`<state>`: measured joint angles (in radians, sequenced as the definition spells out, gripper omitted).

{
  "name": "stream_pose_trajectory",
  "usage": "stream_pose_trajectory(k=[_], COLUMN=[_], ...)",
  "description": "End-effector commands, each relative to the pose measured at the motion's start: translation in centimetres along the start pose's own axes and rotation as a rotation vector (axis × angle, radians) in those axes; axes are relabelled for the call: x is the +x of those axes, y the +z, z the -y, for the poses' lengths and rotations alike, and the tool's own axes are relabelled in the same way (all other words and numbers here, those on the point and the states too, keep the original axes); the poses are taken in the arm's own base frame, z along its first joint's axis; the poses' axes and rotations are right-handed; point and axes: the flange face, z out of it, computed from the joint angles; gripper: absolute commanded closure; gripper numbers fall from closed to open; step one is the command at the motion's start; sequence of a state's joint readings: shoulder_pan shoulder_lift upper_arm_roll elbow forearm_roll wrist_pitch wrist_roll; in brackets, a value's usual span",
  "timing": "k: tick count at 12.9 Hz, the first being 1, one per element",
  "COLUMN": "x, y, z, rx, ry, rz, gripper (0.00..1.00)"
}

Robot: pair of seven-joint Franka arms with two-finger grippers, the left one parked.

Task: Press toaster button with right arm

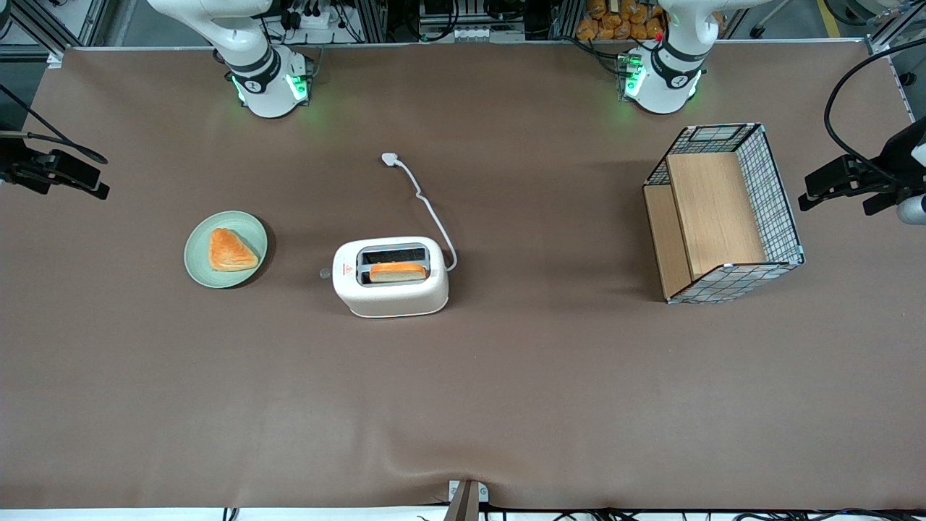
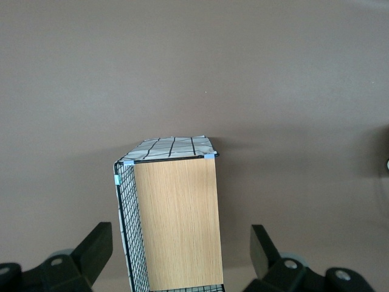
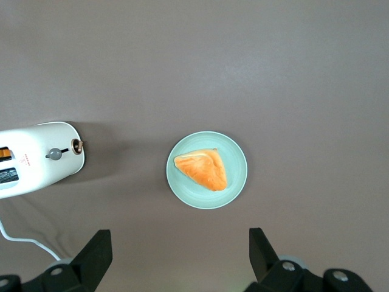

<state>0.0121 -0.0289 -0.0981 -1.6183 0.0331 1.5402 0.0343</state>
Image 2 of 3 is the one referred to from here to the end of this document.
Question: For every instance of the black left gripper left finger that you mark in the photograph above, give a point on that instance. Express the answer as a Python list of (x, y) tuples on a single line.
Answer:
[(82, 261)]

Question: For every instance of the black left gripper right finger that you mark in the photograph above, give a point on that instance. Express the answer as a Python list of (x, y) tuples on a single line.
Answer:
[(273, 270)]

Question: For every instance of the light wooden shelf insert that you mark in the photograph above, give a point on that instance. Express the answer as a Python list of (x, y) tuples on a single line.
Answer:
[(179, 225)]

